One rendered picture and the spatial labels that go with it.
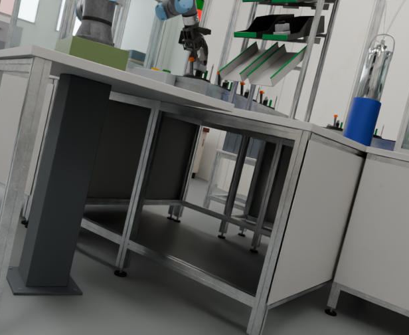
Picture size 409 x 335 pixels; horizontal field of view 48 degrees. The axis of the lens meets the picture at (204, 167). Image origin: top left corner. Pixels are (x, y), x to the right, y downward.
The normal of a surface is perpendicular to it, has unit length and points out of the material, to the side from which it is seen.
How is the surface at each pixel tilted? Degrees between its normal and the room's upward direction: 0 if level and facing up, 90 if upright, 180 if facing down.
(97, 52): 90
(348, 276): 90
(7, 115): 90
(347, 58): 90
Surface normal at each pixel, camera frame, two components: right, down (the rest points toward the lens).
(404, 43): -0.82, -0.16
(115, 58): 0.52, 0.19
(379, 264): -0.55, -0.07
